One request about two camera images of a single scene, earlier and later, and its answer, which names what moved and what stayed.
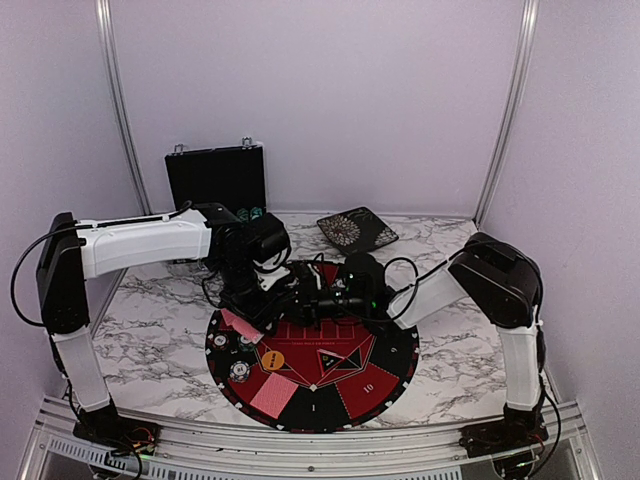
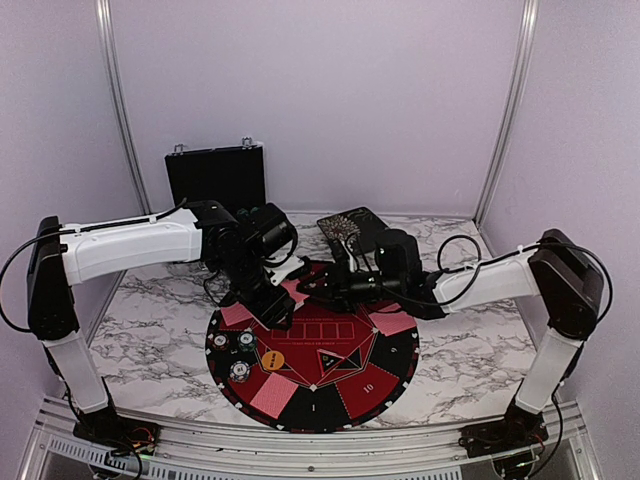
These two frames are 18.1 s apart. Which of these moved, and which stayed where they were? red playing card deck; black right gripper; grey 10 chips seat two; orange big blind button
Moved: red playing card deck; black right gripper
Stayed: grey 10 chips seat two; orange big blind button
